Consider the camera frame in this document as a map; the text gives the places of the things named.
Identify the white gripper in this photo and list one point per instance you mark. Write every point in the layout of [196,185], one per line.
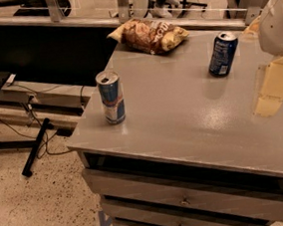
[277,27]

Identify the red bull can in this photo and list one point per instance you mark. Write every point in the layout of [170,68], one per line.
[109,86]

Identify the blue pepsi can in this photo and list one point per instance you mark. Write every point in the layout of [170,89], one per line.
[225,44]

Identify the grey drawer cabinet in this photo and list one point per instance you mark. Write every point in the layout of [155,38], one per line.
[184,125]

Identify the top grey drawer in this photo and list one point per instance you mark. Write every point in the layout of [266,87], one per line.
[238,202]

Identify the grey drawer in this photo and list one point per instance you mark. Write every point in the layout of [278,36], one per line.
[149,215]
[238,202]

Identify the middle grey drawer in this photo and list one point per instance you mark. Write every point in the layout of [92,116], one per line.
[149,215]

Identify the brown chip bag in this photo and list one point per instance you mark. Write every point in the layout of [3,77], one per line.
[149,36]

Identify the black table leg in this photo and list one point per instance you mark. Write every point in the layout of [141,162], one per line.
[27,169]

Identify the metal railing frame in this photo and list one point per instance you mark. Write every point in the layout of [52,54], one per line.
[112,13]

